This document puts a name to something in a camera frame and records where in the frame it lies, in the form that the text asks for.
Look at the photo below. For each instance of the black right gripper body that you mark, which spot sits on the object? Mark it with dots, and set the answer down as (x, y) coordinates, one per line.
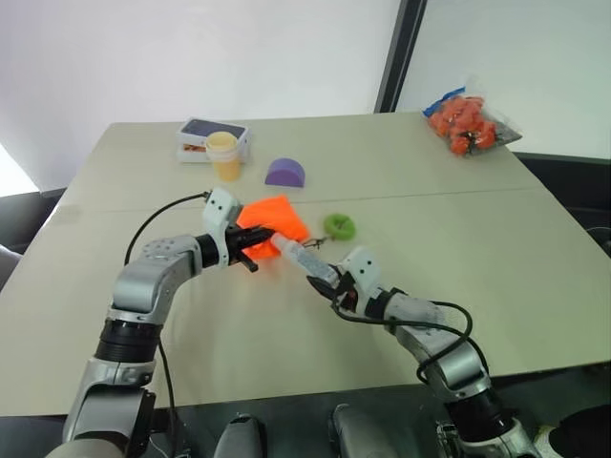
(347, 293)

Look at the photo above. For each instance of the yellow plastic cup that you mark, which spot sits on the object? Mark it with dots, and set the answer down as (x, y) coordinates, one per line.
(225, 157)

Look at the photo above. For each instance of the dark window frame post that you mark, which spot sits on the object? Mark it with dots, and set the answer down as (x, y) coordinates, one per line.
(398, 52)

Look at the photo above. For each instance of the purple half-cylinder block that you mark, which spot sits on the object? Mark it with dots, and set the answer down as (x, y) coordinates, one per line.
(285, 172)

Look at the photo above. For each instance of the dark rounded shape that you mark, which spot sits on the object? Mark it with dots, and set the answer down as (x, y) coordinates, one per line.
(238, 436)

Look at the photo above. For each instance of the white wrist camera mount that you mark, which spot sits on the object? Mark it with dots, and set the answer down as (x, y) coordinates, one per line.
(363, 267)
(220, 205)

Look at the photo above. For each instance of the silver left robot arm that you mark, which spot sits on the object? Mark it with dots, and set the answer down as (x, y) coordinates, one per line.
(143, 281)

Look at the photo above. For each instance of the white phone box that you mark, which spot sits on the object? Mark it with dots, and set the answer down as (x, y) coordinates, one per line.
(215, 128)

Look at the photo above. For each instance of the white tube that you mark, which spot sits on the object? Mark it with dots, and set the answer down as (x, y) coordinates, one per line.
(305, 260)

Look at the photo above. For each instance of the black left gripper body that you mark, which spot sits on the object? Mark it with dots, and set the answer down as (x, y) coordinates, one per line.
(235, 244)

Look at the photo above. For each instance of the clear bag of orange items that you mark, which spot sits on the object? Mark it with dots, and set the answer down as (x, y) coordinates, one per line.
(465, 124)

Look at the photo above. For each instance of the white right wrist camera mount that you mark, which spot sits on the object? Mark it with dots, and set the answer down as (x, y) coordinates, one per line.
(363, 267)

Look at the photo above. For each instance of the black round object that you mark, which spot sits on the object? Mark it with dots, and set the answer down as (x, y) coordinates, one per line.
(582, 436)

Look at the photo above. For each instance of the orange fabric pouch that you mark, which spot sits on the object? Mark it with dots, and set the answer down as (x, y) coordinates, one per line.
(277, 214)

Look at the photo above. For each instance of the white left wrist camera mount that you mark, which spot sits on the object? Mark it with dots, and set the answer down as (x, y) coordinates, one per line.
(220, 205)

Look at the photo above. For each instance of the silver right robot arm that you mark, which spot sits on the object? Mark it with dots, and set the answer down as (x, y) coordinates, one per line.
(458, 362)

